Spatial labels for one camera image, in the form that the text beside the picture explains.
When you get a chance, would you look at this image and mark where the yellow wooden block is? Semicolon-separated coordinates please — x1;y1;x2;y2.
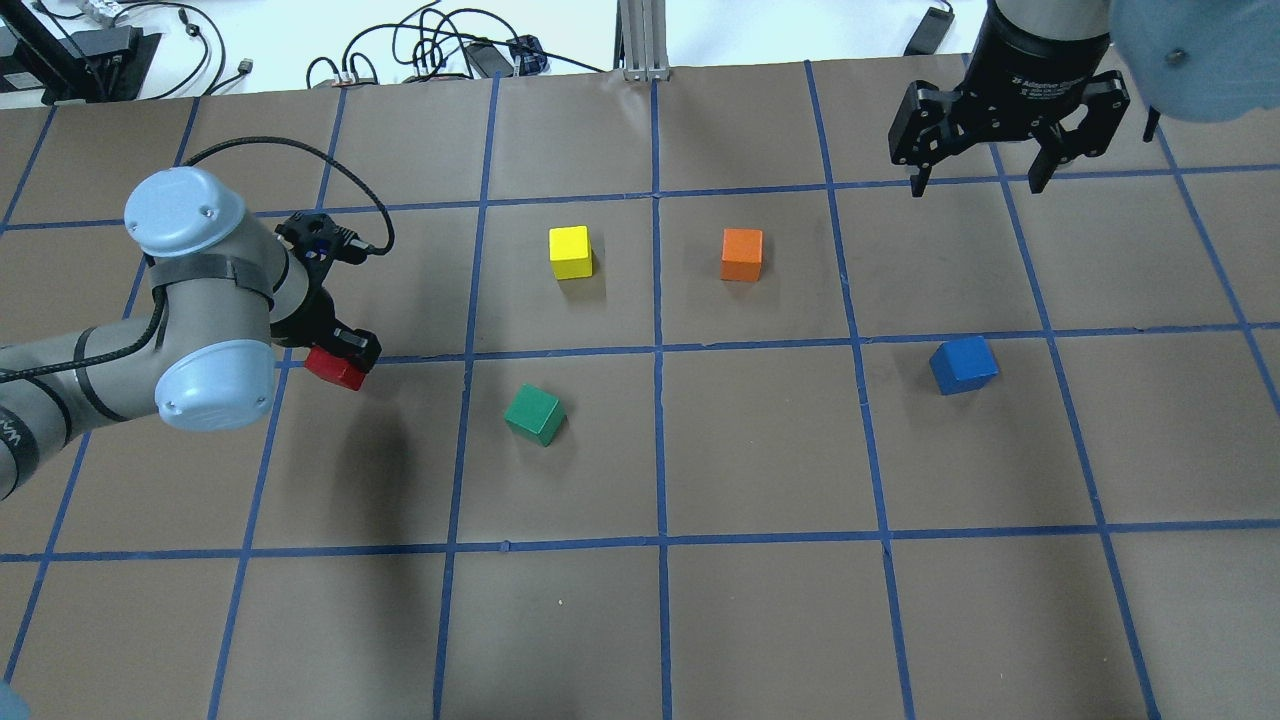
548;225;594;281

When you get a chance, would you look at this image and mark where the green wooden block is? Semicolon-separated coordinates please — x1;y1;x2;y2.
503;383;567;447

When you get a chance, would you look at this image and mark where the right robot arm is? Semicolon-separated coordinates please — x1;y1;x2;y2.
887;1;1279;197

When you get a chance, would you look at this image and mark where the red wooden block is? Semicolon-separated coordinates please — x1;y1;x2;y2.
303;347;369;392

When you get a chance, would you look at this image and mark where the blue wooden block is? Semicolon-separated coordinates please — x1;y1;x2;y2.
929;336;1000;396

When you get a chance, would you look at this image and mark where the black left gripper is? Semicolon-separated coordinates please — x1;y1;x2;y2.
270;211;381;372

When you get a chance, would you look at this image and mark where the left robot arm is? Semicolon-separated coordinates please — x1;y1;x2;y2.
1;167;390;496

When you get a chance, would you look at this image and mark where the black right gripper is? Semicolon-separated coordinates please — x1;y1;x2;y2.
888;70;1132;197

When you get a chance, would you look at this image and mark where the black braided cable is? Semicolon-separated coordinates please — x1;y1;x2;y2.
180;138;397;258

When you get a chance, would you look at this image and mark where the black power adapter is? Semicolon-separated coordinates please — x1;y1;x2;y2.
902;6;955;56

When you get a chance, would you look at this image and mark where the orange wooden block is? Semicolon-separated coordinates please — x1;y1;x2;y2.
719;228;764;282

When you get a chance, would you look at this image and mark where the aluminium frame post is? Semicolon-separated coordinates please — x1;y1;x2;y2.
614;0;671;82

